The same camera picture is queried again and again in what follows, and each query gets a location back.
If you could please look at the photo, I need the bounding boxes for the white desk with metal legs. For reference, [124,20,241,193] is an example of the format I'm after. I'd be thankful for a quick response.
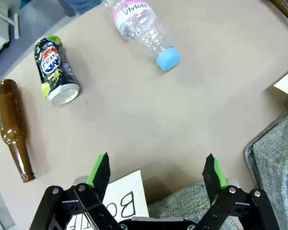
[0,0,21,64]

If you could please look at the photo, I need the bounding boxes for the grey fabric bottle basket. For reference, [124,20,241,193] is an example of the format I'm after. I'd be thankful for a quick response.
[147,181,238,230]

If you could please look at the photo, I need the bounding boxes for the grey fabric plastic basket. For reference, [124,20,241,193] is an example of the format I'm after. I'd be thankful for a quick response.
[244,105,288,230]

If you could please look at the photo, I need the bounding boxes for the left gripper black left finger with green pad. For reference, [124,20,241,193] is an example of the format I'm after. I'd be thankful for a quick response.
[30,151,122,230]

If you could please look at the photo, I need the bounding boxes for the person in denim clothes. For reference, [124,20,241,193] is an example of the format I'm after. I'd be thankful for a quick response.
[58,0,103,17]

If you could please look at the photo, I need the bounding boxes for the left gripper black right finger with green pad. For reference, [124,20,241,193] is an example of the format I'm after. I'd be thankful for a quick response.
[194,153,281,230]

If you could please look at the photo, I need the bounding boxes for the pink label plastic bottle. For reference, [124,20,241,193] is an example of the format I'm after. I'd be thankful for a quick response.
[103,0,182,71]

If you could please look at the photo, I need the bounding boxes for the crushed black Pepsi can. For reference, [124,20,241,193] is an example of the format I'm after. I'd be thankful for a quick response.
[34,35,81,106]

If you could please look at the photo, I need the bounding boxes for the white BOTTLE label card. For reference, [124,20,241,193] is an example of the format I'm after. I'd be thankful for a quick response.
[66,169,150,230]

